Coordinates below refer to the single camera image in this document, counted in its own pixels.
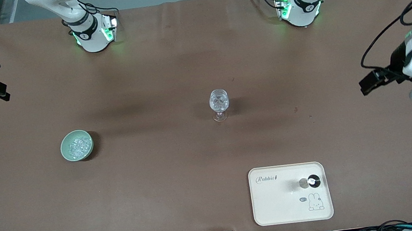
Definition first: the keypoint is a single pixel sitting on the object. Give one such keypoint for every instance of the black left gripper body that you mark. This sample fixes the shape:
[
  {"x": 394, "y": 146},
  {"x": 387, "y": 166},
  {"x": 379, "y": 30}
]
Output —
[{"x": 398, "y": 60}]

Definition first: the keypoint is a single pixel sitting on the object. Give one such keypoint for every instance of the silver double cone jigger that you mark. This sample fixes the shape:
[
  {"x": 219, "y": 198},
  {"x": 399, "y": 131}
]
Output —
[{"x": 308, "y": 182}]

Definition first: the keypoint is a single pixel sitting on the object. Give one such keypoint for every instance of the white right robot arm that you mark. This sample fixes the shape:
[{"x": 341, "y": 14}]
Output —
[{"x": 92, "y": 35}]

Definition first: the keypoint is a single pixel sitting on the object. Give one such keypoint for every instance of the clear ice cube pile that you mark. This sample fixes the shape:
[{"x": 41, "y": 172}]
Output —
[
  {"x": 79, "y": 147},
  {"x": 219, "y": 99}
]

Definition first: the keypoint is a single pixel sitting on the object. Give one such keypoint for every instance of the clear stemmed wine glass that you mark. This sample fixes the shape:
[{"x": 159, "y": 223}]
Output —
[{"x": 218, "y": 100}]

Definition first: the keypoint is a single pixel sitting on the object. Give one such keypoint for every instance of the pale green bowl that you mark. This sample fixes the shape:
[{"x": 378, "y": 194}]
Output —
[{"x": 64, "y": 151}]

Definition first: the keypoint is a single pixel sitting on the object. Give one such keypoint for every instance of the white rabbit print tray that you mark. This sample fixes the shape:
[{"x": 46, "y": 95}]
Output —
[{"x": 278, "y": 204}]

